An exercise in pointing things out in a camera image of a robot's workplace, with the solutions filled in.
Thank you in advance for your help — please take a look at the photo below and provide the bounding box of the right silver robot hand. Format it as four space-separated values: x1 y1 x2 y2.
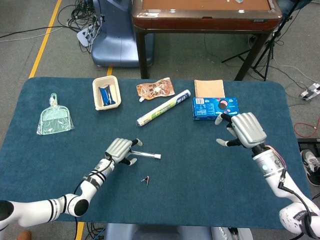
214 112 268 150

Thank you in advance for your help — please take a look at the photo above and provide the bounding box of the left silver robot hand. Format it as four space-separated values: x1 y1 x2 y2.
104 137 143 166

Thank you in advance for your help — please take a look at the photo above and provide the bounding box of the clear plastic tube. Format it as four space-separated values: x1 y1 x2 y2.
129 149 156 159

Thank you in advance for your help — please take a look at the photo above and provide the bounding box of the beige plastic container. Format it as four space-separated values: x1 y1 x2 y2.
92 75 122 111

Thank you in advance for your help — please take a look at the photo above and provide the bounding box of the blue cookie box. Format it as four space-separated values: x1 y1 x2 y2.
191 96 240 121

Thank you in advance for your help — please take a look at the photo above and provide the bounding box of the blue foil packet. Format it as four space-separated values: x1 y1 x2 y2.
98 84 117 107

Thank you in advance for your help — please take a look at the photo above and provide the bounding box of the brown spiral notebook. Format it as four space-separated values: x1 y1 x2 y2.
193 79 226 99

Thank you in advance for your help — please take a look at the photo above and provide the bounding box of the green cling film roll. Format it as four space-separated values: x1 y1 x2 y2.
136 89 192 127

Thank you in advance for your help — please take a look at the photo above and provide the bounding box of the blue felt table mat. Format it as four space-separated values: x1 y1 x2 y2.
0 76 312 230

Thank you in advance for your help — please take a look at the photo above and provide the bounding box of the orange snack pouch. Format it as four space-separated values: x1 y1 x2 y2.
135 76 176 103

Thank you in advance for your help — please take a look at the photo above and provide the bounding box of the grey black sneaker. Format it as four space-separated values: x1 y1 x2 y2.
299 149 320 187

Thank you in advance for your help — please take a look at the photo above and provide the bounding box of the white power strip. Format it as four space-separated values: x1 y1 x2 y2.
298 82 320 101
76 26 97 48

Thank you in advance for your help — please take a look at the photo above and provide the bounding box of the grey robot torso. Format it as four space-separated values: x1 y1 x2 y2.
103 223 213 240

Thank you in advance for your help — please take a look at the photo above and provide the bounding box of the blue-grey machine base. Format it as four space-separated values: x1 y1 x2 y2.
91 0 155 68

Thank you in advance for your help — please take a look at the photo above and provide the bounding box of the brown mahjong table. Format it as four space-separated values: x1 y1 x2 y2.
131 0 283 81

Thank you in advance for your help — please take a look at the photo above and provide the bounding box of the black tripod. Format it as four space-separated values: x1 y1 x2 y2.
221 0 308 81

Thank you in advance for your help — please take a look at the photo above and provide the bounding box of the brown shoe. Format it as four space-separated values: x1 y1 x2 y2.
17 229 32 240

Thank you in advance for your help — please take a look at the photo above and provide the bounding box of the seated person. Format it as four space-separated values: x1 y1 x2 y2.
276 0 313 12

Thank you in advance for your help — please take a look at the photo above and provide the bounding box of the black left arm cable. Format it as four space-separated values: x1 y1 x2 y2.
73 152 114 195

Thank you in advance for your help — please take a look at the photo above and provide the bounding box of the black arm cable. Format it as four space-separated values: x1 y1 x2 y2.
73 152 114 195
277 169 317 237

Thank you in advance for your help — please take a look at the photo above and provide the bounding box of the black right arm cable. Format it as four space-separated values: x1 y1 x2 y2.
277 169 317 237

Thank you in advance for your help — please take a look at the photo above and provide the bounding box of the black floor cable bundle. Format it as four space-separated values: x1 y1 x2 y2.
57 0 106 53

